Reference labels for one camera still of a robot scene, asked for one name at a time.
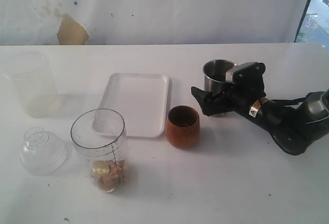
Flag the clear plastic shaker lid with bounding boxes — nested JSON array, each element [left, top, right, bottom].
[[20, 127, 67, 176]]

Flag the white rectangular tray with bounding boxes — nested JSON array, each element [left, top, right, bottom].
[[99, 73, 169, 138]]

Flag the dark window frame post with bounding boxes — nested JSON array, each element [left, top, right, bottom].
[[294, 0, 311, 43]]

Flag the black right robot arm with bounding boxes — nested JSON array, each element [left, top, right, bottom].
[[191, 62, 328, 156]]

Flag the clear plastic shaker body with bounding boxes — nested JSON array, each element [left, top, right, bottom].
[[70, 108, 129, 193]]

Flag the wooden cubes and gold coins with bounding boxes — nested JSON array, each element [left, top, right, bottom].
[[89, 160, 128, 193]]

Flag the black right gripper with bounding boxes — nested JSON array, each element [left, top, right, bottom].
[[191, 62, 266, 116]]

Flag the brown wooden cup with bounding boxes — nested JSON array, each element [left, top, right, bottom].
[[165, 105, 200, 150]]

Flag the stainless steel cup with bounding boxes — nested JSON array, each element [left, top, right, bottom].
[[202, 59, 240, 118]]

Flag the translucent plastic jar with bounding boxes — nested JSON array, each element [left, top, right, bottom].
[[1, 51, 62, 118]]

